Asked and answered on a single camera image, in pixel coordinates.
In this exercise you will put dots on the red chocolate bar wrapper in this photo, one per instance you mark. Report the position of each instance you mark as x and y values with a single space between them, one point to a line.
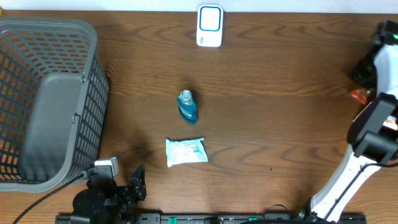
361 94

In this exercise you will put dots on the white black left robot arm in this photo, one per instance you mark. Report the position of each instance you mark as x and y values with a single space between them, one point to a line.
104 201

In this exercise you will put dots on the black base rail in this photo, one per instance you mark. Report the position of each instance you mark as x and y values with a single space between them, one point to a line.
156 218

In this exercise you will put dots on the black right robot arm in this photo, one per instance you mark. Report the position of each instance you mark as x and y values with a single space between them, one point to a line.
372 136

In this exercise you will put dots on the grey plastic basket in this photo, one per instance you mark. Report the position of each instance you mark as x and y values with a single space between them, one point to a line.
53 101

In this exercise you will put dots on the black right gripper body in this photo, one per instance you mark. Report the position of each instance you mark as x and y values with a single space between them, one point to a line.
365 71

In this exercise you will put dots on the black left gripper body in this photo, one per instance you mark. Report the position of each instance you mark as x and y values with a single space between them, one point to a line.
130 196

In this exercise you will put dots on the yellow snack bag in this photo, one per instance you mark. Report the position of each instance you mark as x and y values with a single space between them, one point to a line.
391 122

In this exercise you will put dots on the white barcode scanner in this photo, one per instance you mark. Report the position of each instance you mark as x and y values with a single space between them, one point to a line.
209 25

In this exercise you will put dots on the blue mouthwash bottle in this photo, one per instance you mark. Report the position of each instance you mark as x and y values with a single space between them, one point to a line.
187 107

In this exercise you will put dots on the white tissue pack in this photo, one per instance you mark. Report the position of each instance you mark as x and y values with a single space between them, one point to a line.
186 151

